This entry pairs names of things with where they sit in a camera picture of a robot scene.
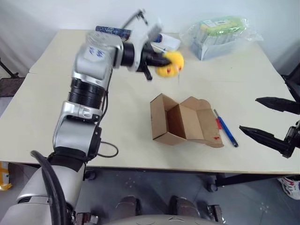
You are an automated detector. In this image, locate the blue patterned tube case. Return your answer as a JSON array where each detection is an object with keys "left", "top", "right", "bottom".
[{"left": 95, "top": 25, "right": 132, "bottom": 39}]

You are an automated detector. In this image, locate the white red sneaker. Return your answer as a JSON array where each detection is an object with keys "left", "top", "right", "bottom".
[{"left": 277, "top": 176, "right": 300, "bottom": 194}]

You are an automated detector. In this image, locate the white plastic case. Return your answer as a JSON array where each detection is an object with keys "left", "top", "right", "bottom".
[{"left": 150, "top": 32, "right": 181, "bottom": 51}]

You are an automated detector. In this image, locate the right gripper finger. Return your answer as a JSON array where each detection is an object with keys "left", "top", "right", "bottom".
[
  {"left": 255, "top": 96, "right": 300, "bottom": 115},
  {"left": 239, "top": 126, "right": 293, "bottom": 158}
]

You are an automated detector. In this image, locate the brown cardboard box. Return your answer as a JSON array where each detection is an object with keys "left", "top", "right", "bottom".
[{"left": 150, "top": 93, "right": 225, "bottom": 149}]

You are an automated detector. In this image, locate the thick black hose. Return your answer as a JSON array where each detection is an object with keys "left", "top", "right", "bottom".
[{"left": 30, "top": 150, "right": 70, "bottom": 225}]

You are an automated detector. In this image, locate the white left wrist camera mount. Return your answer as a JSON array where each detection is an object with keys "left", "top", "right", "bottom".
[{"left": 128, "top": 18, "right": 165, "bottom": 73}]

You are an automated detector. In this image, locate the brown rounded shape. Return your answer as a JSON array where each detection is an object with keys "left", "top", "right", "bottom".
[
  {"left": 115, "top": 196, "right": 141, "bottom": 217},
  {"left": 168, "top": 195, "right": 200, "bottom": 218}
]

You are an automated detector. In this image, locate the black tripod stand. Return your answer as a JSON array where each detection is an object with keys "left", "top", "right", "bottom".
[{"left": 0, "top": 56, "right": 20, "bottom": 78}]

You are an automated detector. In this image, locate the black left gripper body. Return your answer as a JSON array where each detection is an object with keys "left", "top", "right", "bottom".
[{"left": 140, "top": 44, "right": 157, "bottom": 82}]

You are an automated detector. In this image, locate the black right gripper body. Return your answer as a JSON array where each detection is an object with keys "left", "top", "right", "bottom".
[{"left": 285, "top": 120, "right": 300, "bottom": 150}]

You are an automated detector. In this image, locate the black table foot bar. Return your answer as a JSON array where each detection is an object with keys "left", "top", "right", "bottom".
[{"left": 215, "top": 173, "right": 300, "bottom": 188}]

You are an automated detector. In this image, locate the yellow plush toy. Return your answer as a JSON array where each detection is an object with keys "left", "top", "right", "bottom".
[{"left": 156, "top": 51, "right": 185, "bottom": 78}]

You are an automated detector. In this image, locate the dark metal bracket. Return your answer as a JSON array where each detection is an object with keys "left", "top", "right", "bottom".
[{"left": 206, "top": 204, "right": 225, "bottom": 222}]

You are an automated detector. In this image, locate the yellow floor object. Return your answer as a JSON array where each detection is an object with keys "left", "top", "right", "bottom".
[{"left": 0, "top": 161, "right": 13, "bottom": 191}]

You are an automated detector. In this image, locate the red tape seal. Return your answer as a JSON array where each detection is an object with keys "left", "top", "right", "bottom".
[{"left": 213, "top": 118, "right": 223, "bottom": 141}]

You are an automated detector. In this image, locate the plastic bag of sponges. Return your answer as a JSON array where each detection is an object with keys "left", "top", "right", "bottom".
[{"left": 180, "top": 15, "right": 264, "bottom": 61}]

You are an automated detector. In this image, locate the dark floor mat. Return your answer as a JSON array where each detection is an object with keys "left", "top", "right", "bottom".
[{"left": 0, "top": 78, "right": 24, "bottom": 97}]

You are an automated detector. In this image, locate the black chair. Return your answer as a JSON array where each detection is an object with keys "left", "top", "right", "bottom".
[{"left": 281, "top": 69, "right": 300, "bottom": 103}]

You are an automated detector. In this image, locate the black table caster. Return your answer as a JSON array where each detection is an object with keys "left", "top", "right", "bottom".
[
  {"left": 84, "top": 170, "right": 97, "bottom": 181},
  {"left": 205, "top": 179, "right": 218, "bottom": 192}
]

